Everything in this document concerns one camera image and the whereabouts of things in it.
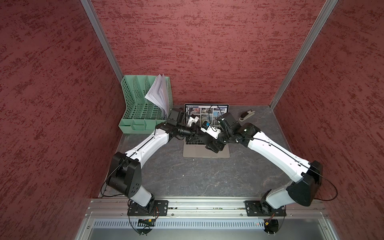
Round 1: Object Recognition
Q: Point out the green plastic file organizer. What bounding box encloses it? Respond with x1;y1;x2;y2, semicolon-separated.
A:
119;75;165;134

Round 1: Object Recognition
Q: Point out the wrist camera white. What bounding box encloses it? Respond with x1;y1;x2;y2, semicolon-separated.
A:
187;116;200;127
201;121;221;139

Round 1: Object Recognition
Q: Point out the aluminium corner post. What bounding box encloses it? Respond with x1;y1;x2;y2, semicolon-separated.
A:
81;0;124;82
270;0;338;110

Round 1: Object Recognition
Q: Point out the white paper stack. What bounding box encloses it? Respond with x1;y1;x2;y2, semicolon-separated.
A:
145;74;170;118

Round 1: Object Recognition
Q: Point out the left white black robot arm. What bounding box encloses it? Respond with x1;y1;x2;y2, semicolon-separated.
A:
106;122;213;215

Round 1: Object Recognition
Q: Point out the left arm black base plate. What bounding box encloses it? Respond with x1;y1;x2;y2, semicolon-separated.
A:
128;200;169;218

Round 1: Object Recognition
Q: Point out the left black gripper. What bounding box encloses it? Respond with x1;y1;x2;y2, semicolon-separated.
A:
176;122;208;142

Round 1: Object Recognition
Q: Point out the right aluminium corner post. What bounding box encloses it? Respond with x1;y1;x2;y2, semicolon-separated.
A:
270;0;338;110

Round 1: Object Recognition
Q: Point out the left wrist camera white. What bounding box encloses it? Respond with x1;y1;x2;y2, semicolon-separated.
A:
187;116;200;127

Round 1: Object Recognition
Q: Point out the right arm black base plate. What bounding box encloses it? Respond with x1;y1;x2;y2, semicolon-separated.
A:
244;201;287;218

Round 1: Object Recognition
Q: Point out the aluminium front rail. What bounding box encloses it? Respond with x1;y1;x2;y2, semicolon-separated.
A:
85;196;330;220

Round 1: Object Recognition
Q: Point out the beige black stapler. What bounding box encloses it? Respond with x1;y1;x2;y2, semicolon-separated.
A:
239;110;255;122

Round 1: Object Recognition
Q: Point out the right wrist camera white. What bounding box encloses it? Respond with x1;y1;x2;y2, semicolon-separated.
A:
201;121;221;139

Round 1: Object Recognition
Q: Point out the silver open laptop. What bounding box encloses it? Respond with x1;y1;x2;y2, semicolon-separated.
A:
183;104;230;158

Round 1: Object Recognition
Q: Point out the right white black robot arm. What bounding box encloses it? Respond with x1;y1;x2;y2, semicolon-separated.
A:
201;122;323;216

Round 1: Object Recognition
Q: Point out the white perforated cable duct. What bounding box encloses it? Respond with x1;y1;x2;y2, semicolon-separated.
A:
93;219;265;230

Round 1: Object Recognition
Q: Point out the left aluminium corner post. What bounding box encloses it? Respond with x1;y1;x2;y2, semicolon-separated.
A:
81;0;124;82

